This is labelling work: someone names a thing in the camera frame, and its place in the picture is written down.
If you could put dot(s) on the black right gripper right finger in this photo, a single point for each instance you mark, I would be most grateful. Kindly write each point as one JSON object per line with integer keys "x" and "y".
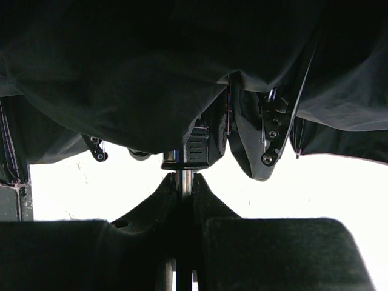
{"x": 273, "y": 254}

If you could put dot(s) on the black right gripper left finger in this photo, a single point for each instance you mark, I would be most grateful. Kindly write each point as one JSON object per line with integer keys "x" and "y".
{"x": 129, "y": 254}

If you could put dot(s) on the pink folding umbrella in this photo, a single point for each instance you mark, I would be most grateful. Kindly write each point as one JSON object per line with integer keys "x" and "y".
{"x": 187, "y": 79}

